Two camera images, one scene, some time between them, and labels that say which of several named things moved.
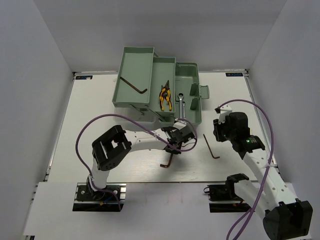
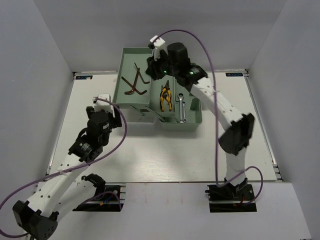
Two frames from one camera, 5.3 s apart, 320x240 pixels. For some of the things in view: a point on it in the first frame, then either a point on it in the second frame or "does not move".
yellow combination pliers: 165,91 does not move
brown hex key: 210,148 → 140,75
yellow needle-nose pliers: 165,90 does not move
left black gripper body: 177,150 → 114,122
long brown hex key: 170,159 → 134,82
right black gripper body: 223,132 → 161,68
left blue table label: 84,77 does not move
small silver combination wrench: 183,103 does not move
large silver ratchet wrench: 180,95 does not move
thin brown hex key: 133,86 does not move
